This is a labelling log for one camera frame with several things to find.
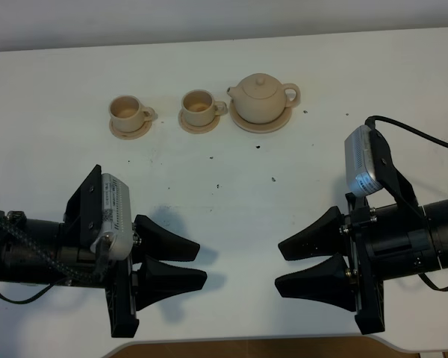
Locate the beige cup saucer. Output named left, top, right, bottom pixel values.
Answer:
left=109, top=116, right=152, bottom=140
left=178, top=110, right=220, bottom=134

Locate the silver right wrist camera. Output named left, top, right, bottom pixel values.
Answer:
left=344, top=125, right=382, bottom=198

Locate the right beige cup saucer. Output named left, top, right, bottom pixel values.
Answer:
left=178, top=110, right=220, bottom=134

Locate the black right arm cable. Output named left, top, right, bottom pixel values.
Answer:
left=364, top=116, right=448, bottom=292

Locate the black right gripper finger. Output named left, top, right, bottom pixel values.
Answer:
left=275, top=254, right=356, bottom=312
left=278, top=206, right=351, bottom=261

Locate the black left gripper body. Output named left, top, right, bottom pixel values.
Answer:
left=63, top=165, right=139, bottom=338

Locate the beige teapot saucer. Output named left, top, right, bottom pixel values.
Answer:
left=229, top=101, right=292, bottom=134

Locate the right beige teacup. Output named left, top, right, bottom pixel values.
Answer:
left=181, top=89, right=228, bottom=128

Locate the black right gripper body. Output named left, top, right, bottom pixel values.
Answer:
left=346, top=129, right=429, bottom=334

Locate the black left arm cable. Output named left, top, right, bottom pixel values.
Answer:
left=0, top=208, right=109, bottom=305

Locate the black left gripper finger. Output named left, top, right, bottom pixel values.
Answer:
left=133, top=257, right=207, bottom=311
left=133, top=215, right=200, bottom=262

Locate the left beige cup saucer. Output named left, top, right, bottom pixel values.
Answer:
left=109, top=116, right=152, bottom=140

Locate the beige ceramic teapot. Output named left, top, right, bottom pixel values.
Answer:
left=227, top=73, right=301, bottom=125

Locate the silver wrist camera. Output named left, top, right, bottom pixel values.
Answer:
left=90, top=173, right=134, bottom=261
left=344, top=125, right=382, bottom=198

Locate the beige teacup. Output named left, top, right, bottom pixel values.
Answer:
left=181, top=89, right=228, bottom=128
left=109, top=95, right=156, bottom=122

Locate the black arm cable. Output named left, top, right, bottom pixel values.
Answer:
left=364, top=116, right=448, bottom=292
left=0, top=208, right=109, bottom=305

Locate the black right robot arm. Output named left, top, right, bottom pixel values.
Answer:
left=275, top=125, right=448, bottom=334

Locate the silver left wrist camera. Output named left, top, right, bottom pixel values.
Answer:
left=90, top=173, right=134, bottom=261

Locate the left beige teacup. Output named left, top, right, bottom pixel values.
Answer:
left=109, top=95, right=156, bottom=122

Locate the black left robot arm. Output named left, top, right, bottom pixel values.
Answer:
left=0, top=166, right=207, bottom=338

